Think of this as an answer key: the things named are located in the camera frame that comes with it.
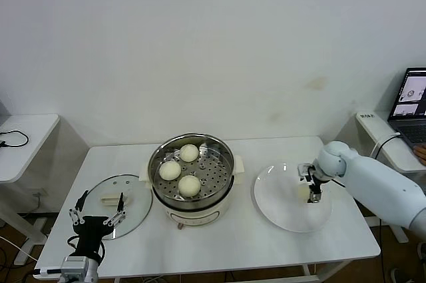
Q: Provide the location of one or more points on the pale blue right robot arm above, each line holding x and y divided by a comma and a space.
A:
376, 183

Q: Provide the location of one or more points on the stainless steel steamer basket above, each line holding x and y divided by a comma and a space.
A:
216, 176

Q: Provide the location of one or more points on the white wall socket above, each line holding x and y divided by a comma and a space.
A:
40, 193

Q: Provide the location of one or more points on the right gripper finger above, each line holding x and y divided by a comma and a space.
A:
315, 196
303, 172

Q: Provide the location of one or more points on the white side table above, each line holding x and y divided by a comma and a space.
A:
30, 136
369, 130

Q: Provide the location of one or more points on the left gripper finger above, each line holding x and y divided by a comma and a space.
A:
76, 215
116, 218

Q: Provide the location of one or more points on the dark grey sneaker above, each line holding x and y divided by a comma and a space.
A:
401, 276

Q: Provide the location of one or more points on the cream electric cooker base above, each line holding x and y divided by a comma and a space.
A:
199, 218

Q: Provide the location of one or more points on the round glass lid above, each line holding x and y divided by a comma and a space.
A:
133, 203

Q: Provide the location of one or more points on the white steamed baozi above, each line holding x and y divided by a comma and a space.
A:
303, 193
189, 153
189, 185
170, 170

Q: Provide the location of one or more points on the round white plate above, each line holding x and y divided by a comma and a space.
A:
289, 209

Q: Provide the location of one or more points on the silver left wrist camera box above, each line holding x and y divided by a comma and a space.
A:
75, 264

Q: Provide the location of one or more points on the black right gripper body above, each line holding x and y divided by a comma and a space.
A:
317, 176

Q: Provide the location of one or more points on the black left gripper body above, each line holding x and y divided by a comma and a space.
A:
90, 233

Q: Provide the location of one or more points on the person hand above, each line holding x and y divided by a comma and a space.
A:
422, 154

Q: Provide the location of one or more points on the dark grey laptop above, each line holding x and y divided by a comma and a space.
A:
411, 96

